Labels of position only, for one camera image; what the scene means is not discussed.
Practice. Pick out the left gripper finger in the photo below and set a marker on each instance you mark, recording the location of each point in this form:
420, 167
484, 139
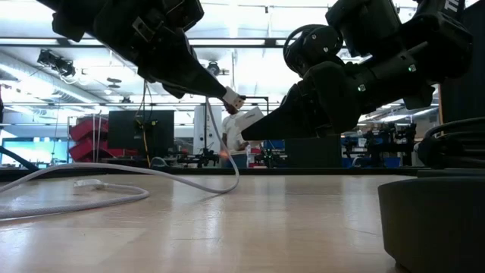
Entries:
189, 74
176, 93

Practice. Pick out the small black background robot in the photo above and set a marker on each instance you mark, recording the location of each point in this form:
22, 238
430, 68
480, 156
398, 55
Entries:
204, 156

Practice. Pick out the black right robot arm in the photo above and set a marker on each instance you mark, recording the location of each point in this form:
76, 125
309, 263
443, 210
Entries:
435, 38

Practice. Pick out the black monitor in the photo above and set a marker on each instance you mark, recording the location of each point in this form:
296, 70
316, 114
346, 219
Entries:
121, 129

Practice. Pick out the white USB charger plug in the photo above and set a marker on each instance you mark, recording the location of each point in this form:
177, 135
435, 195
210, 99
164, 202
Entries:
248, 118

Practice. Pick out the black ceiling-mounted device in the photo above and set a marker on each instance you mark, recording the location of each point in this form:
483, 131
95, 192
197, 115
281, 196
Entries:
213, 68

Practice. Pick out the black diagonal strut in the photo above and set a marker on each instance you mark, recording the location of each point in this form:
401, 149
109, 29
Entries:
15, 157

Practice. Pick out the black partition panel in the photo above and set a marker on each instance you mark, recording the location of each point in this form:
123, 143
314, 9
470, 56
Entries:
466, 102

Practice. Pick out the black and blue equipment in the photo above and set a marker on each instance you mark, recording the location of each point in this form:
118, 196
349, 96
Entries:
379, 144

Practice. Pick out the black power strip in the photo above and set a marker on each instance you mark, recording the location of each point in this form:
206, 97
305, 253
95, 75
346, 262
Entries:
435, 227

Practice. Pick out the red storage bin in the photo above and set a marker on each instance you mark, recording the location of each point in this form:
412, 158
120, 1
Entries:
85, 130
87, 151

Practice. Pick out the white pillar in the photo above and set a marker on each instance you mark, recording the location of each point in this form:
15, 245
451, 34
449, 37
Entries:
200, 129

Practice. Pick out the lit blue screen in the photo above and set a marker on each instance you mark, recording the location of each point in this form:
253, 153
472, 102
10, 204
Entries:
34, 151

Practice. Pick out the black aluminium table frame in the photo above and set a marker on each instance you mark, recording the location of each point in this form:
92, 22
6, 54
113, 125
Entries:
303, 171

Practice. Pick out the black square box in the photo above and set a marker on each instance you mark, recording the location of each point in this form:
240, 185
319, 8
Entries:
314, 151

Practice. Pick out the person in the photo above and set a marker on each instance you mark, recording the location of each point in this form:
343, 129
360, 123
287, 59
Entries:
231, 132

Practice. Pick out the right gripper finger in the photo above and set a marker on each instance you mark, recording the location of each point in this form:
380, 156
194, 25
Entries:
291, 121

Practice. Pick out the black rig-mounted camera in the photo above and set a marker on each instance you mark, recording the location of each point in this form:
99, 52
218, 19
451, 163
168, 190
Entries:
57, 62

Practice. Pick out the silver ventilation duct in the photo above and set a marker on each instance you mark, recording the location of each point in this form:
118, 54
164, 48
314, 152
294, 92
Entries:
22, 76

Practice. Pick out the black overhead crossbar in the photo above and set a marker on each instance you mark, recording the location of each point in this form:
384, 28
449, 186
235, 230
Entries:
278, 42

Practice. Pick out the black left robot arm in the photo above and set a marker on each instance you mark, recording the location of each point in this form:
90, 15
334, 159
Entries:
68, 4

